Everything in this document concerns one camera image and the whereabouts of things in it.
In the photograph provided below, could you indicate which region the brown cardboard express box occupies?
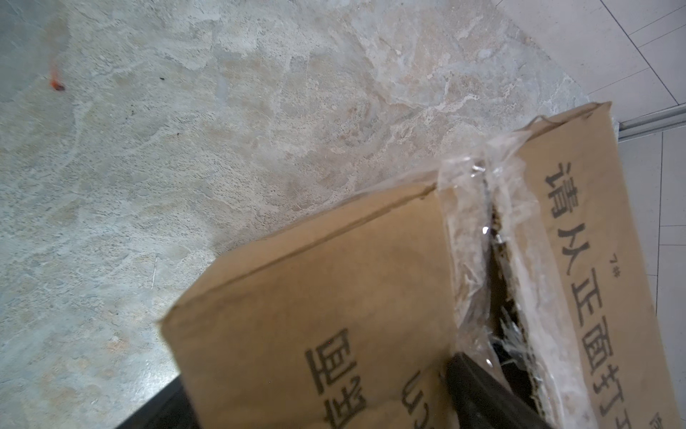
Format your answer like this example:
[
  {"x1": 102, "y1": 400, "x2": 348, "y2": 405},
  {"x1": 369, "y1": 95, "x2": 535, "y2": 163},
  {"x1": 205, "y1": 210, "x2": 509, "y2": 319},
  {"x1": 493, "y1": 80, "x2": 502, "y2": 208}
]
[{"x1": 161, "y1": 103, "x2": 682, "y2": 428}]

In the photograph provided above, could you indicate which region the aluminium corner post right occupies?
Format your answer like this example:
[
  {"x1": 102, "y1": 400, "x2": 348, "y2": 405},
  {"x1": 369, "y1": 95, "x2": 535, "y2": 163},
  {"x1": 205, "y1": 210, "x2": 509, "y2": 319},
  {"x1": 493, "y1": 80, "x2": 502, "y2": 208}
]
[{"x1": 618, "y1": 105, "x2": 686, "y2": 142}]

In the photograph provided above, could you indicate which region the clear packing tape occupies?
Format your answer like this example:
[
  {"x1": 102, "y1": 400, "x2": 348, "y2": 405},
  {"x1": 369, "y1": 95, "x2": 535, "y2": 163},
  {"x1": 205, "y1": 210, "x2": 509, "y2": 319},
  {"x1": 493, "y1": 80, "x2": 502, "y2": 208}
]
[{"x1": 438, "y1": 132, "x2": 598, "y2": 428}]

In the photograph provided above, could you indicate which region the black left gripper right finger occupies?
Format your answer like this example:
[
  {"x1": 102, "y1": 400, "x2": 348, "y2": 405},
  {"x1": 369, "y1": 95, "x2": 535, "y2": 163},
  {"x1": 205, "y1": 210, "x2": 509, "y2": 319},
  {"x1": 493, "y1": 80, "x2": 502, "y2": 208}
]
[{"x1": 446, "y1": 352, "x2": 550, "y2": 429}]

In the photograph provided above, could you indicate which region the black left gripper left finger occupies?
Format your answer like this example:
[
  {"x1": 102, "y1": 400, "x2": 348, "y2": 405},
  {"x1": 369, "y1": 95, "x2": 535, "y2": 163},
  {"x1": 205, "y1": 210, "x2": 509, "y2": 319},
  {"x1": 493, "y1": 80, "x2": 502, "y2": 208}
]
[{"x1": 117, "y1": 376, "x2": 201, "y2": 429}]

